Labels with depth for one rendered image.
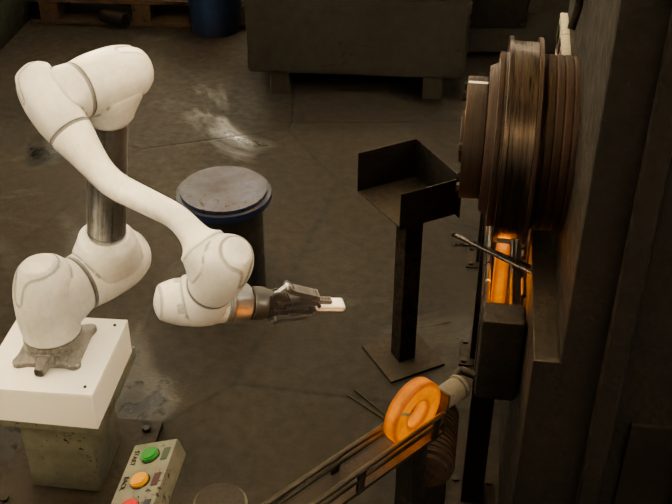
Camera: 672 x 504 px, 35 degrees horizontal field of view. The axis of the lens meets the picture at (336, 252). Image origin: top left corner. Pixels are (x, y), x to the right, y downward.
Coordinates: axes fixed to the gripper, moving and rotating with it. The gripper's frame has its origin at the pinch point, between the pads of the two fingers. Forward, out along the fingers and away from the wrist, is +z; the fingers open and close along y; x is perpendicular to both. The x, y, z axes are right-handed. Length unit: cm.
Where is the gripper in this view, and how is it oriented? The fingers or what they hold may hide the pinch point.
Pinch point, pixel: (329, 304)
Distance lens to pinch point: 244.2
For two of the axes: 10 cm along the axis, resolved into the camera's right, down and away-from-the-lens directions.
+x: 3.1, 7.1, -6.3
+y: -3.6, 7.0, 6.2
